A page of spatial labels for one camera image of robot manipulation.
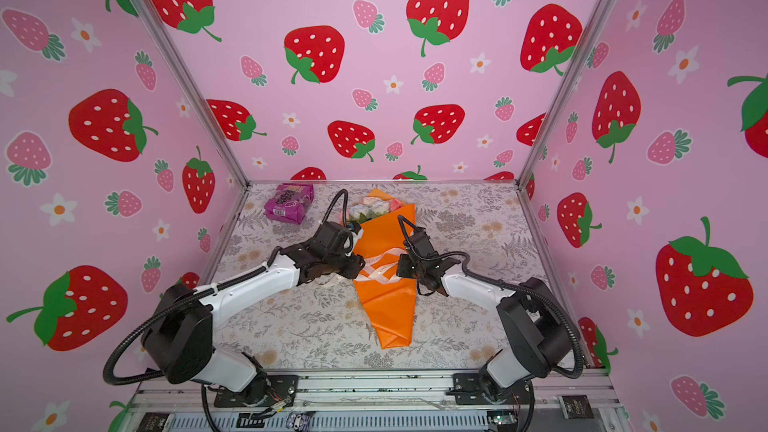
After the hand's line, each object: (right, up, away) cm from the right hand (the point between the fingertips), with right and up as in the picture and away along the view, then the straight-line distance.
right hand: (399, 263), depth 90 cm
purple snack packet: (-40, +19, +17) cm, 47 cm away
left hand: (-12, +2, -4) cm, 13 cm away
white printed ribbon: (-4, -1, +3) cm, 5 cm away
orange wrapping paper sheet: (-2, -12, -5) cm, 13 cm away
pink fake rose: (-1, +19, +20) cm, 27 cm away
